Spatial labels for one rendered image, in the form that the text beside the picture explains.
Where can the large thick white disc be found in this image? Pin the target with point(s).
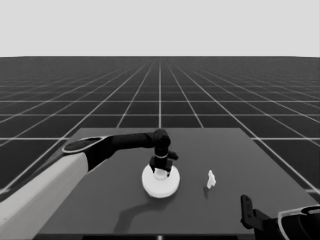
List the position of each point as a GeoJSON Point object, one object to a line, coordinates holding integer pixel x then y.
{"type": "Point", "coordinates": [160, 188]}

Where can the small white T-shaped piece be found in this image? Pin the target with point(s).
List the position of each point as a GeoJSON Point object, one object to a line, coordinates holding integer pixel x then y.
{"type": "Point", "coordinates": [211, 181]}

